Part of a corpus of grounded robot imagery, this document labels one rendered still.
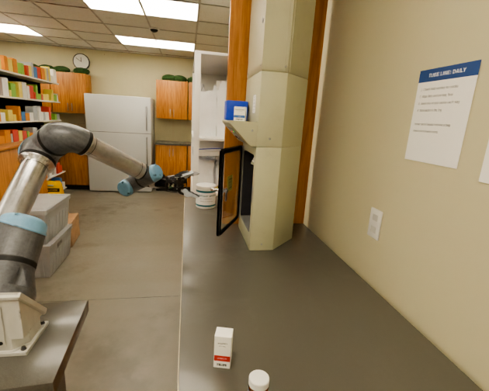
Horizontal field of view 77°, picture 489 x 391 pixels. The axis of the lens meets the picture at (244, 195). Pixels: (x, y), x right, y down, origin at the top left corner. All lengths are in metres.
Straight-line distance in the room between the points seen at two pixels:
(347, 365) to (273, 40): 1.13
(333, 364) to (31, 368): 0.71
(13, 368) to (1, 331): 0.09
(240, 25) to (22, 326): 1.47
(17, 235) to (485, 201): 1.18
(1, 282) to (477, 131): 1.21
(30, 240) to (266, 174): 0.86
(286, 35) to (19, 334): 1.28
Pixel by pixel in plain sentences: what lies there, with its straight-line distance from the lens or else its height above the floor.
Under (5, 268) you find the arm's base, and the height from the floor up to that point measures 1.14.
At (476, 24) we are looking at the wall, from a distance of 1.07.
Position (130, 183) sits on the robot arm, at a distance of 1.49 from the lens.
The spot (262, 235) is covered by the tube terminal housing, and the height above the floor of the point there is 1.01.
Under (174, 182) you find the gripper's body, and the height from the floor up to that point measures 1.21.
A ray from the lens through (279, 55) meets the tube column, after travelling 1.35.
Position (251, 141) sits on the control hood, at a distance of 1.30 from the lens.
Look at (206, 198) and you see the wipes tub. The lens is 1.99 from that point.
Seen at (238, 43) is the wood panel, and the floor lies 1.88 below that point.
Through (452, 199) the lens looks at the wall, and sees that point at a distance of 1.02.
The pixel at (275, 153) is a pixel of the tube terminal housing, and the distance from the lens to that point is 1.33.
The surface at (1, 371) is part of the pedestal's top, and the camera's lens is 0.96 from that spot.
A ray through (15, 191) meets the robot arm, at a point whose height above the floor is 1.25.
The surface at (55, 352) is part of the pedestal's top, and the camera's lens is 0.96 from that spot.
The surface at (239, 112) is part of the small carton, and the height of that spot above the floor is 1.55.
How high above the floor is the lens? 1.52
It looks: 14 degrees down
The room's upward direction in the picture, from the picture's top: 4 degrees clockwise
